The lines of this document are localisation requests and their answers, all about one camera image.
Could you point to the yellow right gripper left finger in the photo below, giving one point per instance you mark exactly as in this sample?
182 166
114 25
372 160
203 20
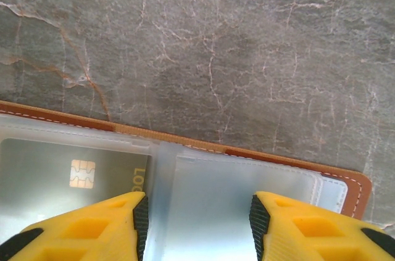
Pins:
92 230

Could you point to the brown leather card holder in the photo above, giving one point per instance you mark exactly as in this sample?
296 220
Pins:
216 180

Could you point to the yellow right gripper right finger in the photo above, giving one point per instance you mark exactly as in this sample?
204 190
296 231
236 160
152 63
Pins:
308 236

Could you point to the dark grey chip card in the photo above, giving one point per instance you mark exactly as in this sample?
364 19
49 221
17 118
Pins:
46 174

